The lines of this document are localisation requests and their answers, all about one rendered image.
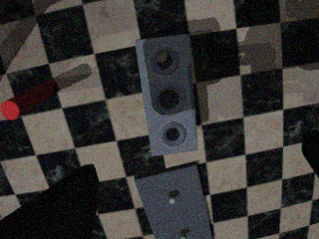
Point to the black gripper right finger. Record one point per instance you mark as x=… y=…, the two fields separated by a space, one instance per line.
x=310 y=148

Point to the dark red cylinder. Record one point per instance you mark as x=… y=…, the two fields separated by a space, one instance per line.
x=24 y=102

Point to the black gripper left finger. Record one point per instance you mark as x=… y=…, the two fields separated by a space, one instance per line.
x=67 y=210

